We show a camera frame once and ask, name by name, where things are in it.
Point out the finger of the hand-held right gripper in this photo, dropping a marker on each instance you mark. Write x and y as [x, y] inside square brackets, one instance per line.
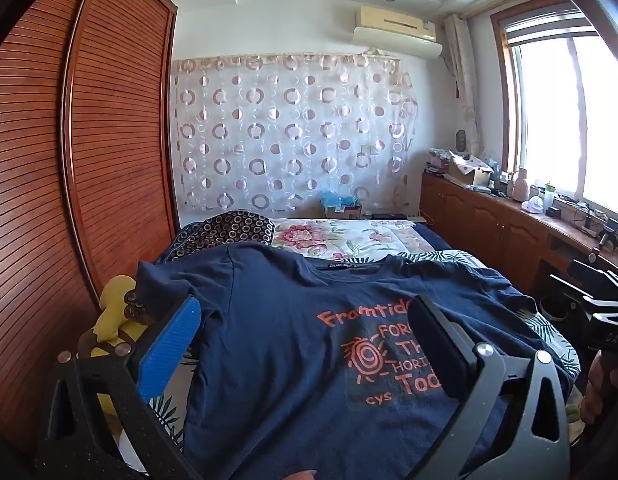
[571, 287]
[589, 267]

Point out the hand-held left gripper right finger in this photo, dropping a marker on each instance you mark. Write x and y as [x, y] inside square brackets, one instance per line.
[439, 355]

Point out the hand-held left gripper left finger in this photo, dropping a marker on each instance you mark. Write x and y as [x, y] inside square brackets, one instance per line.
[171, 345]

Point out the navy blue printed t-shirt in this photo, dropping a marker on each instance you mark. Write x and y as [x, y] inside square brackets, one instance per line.
[289, 360]

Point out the person's right hand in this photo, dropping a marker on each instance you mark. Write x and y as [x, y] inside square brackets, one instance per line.
[596, 390]

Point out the person's left hand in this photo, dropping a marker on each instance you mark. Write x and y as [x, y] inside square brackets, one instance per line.
[301, 476]

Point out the small round bin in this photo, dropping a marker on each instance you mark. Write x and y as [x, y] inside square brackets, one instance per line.
[554, 310]

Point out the small black tripod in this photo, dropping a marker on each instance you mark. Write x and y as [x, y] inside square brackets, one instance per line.
[609, 235]

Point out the small black box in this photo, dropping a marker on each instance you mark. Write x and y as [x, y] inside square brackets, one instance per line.
[554, 212]

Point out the leaf-print bed sheet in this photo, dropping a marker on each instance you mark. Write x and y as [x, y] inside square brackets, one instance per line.
[174, 420]

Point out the green-capped bottle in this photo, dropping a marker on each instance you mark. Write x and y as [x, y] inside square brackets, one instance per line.
[549, 197]

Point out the white round cap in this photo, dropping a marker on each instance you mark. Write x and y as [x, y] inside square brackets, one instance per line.
[532, 205]

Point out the long wooden cabinet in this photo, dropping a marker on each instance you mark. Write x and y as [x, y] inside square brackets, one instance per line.
[489, 230]

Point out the navy blue blanket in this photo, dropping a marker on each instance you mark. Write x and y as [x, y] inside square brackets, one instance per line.
[431, 240]

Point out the dark medallion-patterned folded cloth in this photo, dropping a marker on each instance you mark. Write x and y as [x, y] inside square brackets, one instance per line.
[219, 232]

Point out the black flat box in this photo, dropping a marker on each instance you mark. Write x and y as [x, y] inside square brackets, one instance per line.
[387, 217]

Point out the open cardboard box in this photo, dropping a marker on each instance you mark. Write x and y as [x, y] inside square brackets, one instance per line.
[469, 172]

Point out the wooden-framed window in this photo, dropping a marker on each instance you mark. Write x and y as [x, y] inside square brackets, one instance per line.
[564, 110]

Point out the small cardboard box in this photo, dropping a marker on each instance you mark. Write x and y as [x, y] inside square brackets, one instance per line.
[344, 211]

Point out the floral quilt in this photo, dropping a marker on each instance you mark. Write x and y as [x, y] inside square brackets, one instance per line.
[309, 237]

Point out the dark oval object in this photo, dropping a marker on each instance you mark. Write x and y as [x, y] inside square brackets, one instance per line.
[461, 141]

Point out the stack of small boxes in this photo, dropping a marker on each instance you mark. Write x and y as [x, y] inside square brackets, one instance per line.
[438, 164]

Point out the wooden louvred wardrobe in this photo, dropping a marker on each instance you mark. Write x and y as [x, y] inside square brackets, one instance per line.
[64, 160]

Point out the white tied window curtain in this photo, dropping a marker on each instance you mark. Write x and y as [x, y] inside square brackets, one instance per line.
[464, 85]

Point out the circle-patterned sheer curtain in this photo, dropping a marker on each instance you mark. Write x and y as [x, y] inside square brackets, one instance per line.
[289, 135]

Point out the wall air conditioner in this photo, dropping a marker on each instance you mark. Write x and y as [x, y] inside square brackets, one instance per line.
[394, 30]

